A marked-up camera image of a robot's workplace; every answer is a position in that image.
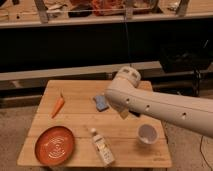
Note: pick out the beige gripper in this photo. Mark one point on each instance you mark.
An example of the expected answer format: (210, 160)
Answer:
(123, 112)

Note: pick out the orange ceramic bowl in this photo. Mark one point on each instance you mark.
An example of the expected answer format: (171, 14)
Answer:
(54, 146)

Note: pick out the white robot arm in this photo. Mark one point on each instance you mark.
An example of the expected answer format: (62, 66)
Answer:
(192, 113)

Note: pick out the black striped eraser block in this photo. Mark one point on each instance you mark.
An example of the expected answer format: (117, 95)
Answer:
(135, 113)

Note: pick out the blue sponge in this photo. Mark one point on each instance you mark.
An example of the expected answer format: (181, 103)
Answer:
(101, 103)

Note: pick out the white cup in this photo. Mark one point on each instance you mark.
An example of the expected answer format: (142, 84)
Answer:
(147, 134)

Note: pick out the white plastic bottle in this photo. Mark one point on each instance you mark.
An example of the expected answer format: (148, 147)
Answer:
(102, 148)

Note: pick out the orange carrot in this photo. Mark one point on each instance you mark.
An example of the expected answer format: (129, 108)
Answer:
(58, 105)

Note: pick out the orange object on shelf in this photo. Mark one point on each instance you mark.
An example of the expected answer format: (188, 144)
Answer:
(114, 7)

